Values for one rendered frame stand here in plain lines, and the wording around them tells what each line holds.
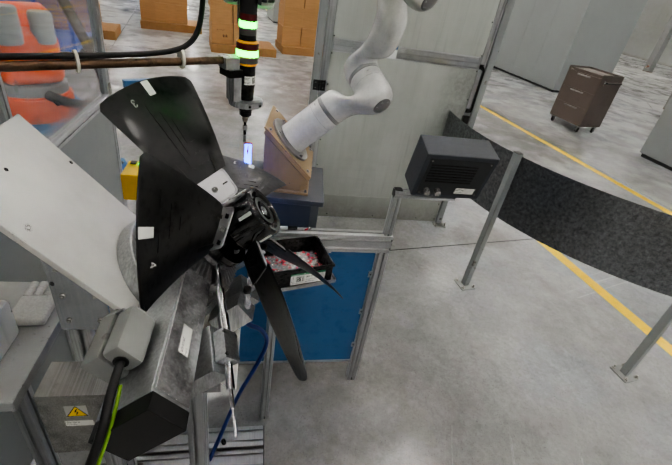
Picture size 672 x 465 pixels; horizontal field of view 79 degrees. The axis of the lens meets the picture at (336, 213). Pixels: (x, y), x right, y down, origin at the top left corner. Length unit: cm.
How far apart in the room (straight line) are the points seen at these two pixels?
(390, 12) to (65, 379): 126
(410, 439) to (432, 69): 216
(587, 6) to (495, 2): 744
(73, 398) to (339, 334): 112
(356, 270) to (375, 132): 149
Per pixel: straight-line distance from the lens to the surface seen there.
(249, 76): 87
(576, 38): 1041
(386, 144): 299
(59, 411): 116
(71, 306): 103
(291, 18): 898
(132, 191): 141
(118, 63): 77
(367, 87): 144
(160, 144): 90
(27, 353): 119
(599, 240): 248
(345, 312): 180
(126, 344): 74
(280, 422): 198
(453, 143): 145
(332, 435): 198
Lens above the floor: 170
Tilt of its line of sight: 31 degrees down
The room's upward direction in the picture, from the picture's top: 10 degrees clockwise
